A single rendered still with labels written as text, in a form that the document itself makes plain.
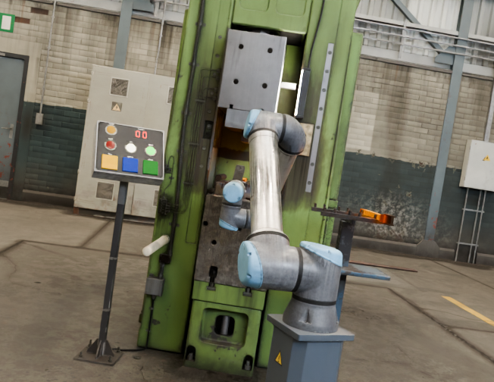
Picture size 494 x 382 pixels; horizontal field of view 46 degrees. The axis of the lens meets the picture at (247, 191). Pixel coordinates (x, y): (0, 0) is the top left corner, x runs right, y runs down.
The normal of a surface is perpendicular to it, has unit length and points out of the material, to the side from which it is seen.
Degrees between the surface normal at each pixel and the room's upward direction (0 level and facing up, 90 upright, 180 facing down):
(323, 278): 90
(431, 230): 90
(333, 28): 90
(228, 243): 90
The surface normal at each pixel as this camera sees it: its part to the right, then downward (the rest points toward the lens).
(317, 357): 0.43, 0.11
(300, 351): -0.33, 0.00
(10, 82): 0.10, 0.07
